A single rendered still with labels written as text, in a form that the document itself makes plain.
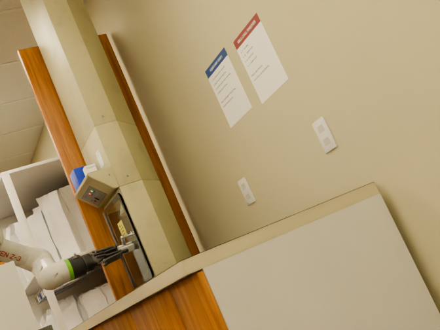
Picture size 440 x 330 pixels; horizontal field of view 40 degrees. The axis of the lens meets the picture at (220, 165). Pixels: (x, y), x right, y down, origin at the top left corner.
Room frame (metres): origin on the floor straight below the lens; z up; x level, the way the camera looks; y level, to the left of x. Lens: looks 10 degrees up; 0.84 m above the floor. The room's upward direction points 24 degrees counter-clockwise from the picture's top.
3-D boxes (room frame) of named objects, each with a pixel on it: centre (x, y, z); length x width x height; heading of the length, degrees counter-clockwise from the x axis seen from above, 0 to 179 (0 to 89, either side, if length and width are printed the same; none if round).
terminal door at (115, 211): (2.75, 0.53, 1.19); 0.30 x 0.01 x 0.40; 29
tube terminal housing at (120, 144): (2.82, 0.41, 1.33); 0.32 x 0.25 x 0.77; 29
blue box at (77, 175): (2.79, 0.61, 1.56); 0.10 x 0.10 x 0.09; 29
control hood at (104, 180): (2.73, 0.57, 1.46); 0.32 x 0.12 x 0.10; 29
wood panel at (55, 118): (3.03, 0.50, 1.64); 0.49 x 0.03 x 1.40; 119
